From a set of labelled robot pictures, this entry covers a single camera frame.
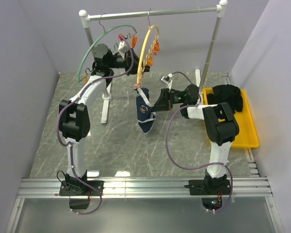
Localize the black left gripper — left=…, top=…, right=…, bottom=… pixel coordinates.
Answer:
left=108, top=49, right=150, bottom=77

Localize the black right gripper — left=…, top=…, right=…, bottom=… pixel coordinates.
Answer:
left=150, top=88, right=188, bottom=113

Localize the navy blue underwear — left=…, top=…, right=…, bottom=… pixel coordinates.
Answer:
left=136, top=87, right=156, bottom=133

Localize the yellow clip hanger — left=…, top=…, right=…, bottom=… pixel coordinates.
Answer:
left=136, top=9, right=160, bottom=84

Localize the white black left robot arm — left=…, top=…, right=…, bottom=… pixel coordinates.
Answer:
left=57, top=41, right=139, bottom=195

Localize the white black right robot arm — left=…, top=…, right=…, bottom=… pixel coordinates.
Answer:
left=154, top=84, right=240, bottom=195

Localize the green clip hanger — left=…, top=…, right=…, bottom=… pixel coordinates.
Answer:
left=76, top=10, right=137, bottom=83

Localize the metal clothes rack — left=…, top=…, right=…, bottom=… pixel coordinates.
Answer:
left=79, top=0, right=229, bottom=125

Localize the black garment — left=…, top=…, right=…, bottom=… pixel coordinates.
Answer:
left=207, top=84, right=243, bottom=113

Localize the yellow plastic tray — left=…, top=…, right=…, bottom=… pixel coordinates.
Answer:
left=203, top=87, right=260, bottom=148

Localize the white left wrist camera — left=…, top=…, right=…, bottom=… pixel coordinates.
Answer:
left=118, top=34, right=130, bottom=58

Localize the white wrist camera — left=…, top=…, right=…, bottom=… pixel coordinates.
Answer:
left=118, top=34, right=130, bottom=58
left=161, top=73, right=173, bottom=90

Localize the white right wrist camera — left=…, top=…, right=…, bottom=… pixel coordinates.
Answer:
left=161, top=73, right=173, bottom=90

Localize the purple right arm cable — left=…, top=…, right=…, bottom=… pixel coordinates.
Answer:
left=165, top=71, right=233, bottom=213

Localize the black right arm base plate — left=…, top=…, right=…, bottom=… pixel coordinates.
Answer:
left=184, top=180, right=231, bottom=196

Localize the aluminium rail frame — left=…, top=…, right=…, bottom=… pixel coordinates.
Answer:
left=6, top=176, right=284, bottom=233

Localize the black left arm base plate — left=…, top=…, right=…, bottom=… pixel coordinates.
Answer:
left=59, top=181, right=104, bottom=210

